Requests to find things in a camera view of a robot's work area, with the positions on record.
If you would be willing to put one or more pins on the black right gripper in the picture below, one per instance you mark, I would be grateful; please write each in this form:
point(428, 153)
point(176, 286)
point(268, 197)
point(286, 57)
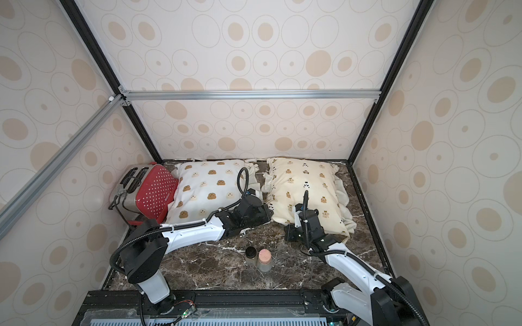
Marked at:
point(307, 216)

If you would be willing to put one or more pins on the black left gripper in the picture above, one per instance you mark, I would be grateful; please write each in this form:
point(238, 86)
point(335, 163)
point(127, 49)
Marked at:
point(267, 216)

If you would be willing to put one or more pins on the white bear print pillow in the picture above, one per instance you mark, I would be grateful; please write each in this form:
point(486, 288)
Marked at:
point(207, 186)

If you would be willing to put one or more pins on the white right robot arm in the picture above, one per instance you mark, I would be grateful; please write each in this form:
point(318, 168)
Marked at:
point(370, 295)

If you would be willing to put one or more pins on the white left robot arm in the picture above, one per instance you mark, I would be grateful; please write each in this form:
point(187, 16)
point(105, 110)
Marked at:
point(140, 256)

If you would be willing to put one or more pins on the black cap shaker bottle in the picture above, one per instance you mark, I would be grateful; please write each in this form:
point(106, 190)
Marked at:
point(251, 256)

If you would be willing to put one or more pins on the pink cap shaker bottle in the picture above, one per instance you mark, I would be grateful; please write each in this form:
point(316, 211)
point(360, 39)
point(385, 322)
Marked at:
point(265, 260)

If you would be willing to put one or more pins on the red polka dot toaster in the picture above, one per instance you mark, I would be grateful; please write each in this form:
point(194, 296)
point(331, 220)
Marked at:
point(145, 191)

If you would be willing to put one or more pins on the silver aluminium back bar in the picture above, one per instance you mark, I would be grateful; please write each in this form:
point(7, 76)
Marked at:
point(243, 95)

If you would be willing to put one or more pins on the silver aluminium bar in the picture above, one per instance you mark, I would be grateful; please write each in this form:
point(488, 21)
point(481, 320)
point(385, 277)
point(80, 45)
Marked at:
point(22, 201)
point(243, 95)

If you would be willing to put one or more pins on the silver aluminium left bar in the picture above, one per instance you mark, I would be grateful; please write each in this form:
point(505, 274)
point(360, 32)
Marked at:
point(22, 201)

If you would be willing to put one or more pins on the black frame post right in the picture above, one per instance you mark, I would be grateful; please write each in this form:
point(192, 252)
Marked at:
point(422, 11)

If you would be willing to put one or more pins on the black frame post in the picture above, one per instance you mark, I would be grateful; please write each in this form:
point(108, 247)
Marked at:
point(422, 11)
point(80, 24)

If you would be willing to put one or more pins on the black frame post left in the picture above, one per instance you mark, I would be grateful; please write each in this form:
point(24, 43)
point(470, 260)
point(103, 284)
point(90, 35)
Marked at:
point(80, 24)

